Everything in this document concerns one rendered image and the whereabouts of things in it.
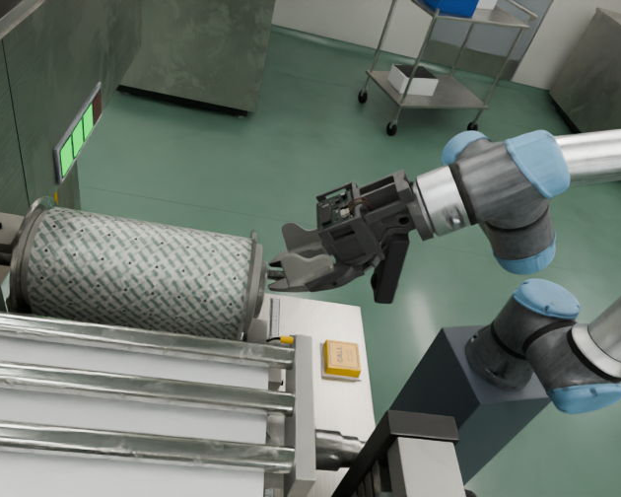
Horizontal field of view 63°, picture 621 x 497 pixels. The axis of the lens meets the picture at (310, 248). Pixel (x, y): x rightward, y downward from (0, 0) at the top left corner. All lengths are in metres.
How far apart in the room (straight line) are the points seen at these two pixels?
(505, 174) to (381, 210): 0.13
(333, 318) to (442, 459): 0.80
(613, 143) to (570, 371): 0.40
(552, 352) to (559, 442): 1.48
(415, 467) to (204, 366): 0.15
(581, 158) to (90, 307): 0.67
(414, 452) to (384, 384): 1.88
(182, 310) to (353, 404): 0.50
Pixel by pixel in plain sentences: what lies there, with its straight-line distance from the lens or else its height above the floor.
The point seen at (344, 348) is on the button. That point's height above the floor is 0.92.
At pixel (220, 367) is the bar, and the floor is 1.44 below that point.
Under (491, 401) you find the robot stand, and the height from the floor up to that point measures 0.90.
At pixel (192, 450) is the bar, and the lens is 0.30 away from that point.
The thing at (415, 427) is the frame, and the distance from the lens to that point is 0.36.
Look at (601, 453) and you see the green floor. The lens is 2.61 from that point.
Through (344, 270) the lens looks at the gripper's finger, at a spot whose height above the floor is 1.33.
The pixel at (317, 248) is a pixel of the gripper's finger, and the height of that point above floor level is 1.31.
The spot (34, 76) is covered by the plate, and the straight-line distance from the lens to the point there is 0.83.
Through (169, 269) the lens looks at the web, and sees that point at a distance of 0.60.
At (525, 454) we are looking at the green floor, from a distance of 2.37.
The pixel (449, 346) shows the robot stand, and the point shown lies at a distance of 1.21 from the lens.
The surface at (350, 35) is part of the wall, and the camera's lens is 5.28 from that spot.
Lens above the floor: 1.73
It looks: 41 degrees down
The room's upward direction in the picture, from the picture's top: 18 degrees clockwise
